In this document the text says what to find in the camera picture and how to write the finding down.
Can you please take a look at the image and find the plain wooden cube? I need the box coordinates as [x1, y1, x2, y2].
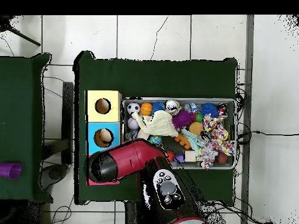
[184, 150, 197, 163]

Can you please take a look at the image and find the wooden box with three holes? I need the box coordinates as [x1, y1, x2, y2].
[85, 89, 123, 186]

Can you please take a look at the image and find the clear mesh bin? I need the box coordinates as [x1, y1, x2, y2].
[121, 97, 237, 170]

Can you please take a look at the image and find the cream knitted cloth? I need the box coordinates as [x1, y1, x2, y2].
[131, 110, 180, 141]

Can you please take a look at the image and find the small orange basketball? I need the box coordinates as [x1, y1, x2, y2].
[140, 101, 154, 117]

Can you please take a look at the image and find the small soccer ball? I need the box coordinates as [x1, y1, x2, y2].
[126, 102, 141, 116]

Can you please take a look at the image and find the purple spiky ball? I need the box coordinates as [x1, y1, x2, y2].
[171, 110, 197, 130]

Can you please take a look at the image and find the orange foam ball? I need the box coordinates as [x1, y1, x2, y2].
[188, 121, 204, 136]

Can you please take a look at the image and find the blue spiky ball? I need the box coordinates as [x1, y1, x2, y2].
[200, 102, 219, 118]

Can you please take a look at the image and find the colourful patterned cloth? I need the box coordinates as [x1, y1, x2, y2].
[196, 115, 236, 169]

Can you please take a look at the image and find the green cloth side table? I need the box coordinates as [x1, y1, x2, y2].
[0, 51, 53, 203]

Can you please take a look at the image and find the purple plastic cup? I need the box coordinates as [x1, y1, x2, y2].
[0, 162, 23, 180]

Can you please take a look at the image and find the black tripod leg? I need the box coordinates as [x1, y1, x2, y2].
[0, 16, 42, 47]

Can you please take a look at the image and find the black floor cable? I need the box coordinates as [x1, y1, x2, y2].
[237, 130, 299, 140]

